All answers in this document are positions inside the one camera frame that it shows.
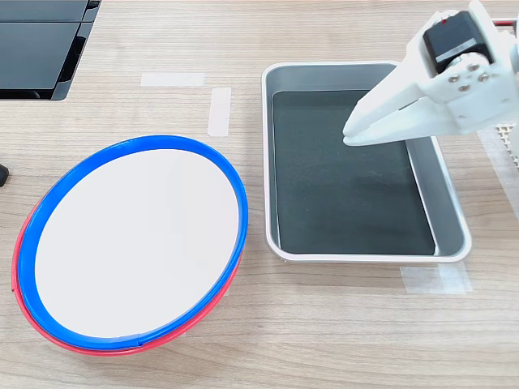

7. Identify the white plate with blue rim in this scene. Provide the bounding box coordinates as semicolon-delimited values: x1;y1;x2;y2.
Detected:
18;135;249;348

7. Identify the pale perforated plate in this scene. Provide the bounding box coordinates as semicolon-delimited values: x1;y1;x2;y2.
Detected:
495;123;519;169

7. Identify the steel tray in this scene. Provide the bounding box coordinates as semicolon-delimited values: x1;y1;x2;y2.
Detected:
260;60;474;264

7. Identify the black mat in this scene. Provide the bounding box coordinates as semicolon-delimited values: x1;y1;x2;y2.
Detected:
271;89;437;256

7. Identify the wide clear tape patch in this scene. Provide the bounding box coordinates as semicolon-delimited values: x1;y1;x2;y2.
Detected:
400;262;474;295

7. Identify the long clear tape strip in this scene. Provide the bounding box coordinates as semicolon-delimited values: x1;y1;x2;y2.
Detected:
207;87;233;137

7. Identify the short clear tape strip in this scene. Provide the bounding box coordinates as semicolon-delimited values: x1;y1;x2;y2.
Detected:
140;72;206;88

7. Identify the black glossy device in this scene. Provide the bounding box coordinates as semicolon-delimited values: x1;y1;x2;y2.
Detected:
0;0;102;101

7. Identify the white plate with red rim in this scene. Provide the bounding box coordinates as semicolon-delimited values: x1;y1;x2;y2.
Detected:
11;194;245;357

